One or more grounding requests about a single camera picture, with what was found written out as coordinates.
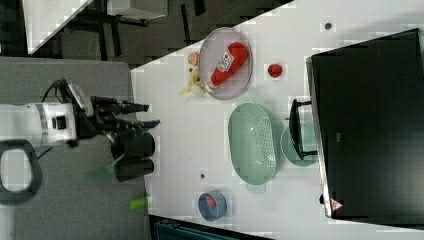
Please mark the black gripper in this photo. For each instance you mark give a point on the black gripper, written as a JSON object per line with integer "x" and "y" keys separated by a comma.
{"x": 96, "y": 115}

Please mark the mint green oval strainer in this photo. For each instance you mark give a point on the mint green oval strainer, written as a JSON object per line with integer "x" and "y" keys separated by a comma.
{"x": 252, "y": 147}

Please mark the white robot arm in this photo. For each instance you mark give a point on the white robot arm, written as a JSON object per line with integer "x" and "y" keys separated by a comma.
{"x": 71, "y": 118}

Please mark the black cylinder upper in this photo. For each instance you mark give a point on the black cylinder upper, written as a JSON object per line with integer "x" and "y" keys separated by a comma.
{"x": 135, "y": 146}

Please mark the black cylinder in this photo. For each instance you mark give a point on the black cylinder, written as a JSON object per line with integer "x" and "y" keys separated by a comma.
{"x": 135, "y": 146}
{"x": 131, "y": 169}

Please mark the black cylinder lower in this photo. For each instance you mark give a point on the black cylinder lower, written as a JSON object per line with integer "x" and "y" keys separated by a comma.
{"x": 131, "y": 169}

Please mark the green spatula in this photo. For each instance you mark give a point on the green spatula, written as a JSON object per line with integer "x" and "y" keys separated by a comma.
{"x": 103, "y": 171}

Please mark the green marker cap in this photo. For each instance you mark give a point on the green marker cap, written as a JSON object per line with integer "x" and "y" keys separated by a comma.
{"x": 138, "y": 203}

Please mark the yellow toy banana peel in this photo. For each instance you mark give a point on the yellow toy banana peel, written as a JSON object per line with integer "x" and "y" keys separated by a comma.
{"x": 194, "y": 84}

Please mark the grey fabric panel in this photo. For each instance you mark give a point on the grey fabric panel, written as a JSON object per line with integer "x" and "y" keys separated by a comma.
{"x": 69, "y": 206}

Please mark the clear oval plate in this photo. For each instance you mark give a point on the clear oval plate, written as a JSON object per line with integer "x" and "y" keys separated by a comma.
{"x": 211, "y": 51}

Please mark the blue cup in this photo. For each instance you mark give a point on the blue cup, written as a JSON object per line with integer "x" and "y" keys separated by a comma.
{"x": 212, "y": 205}

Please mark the red ketchup bottle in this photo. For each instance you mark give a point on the red ketchup bottle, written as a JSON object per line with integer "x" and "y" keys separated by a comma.
{"x": 233, "y": 58}

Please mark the small red toy fruit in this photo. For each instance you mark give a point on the small red toy fruit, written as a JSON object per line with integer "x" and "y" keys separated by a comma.
{"x": 275, "y": 70}

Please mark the teal round plate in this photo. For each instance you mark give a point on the teal round plate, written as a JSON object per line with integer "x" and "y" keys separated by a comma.
{"x": 308, "y": 144}

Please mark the black toaster oven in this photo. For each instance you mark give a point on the black toaster oven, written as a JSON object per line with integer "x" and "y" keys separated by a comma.
{"x": 368, "y": 116}

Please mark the black oven door handle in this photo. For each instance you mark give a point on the black oven door handle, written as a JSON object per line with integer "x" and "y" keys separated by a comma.
{"x": 295, "y": 129}

